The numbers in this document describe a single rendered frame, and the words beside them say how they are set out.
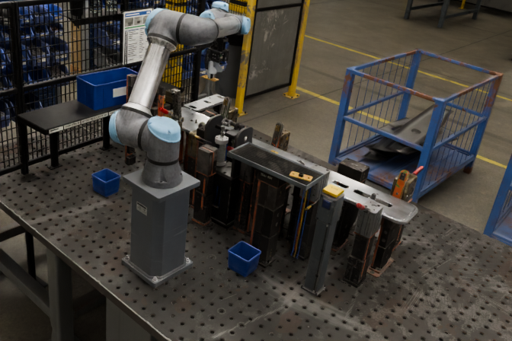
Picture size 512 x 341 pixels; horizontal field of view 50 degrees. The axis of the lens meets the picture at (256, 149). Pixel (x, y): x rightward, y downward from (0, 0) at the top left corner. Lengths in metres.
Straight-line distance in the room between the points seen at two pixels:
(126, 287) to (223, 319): 0.40
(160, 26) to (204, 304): 1.05
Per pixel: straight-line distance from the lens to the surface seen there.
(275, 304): 2.19
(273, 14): 5.62
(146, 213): 2.08
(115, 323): 2.47
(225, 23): 2.27
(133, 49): 3.16
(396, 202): 2.40
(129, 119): 2.03
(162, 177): 2.02
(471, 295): 2.54
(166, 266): 2.21
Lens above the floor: 2.13
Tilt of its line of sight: 26 degrees down
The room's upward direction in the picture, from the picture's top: 8 degrees clockwise
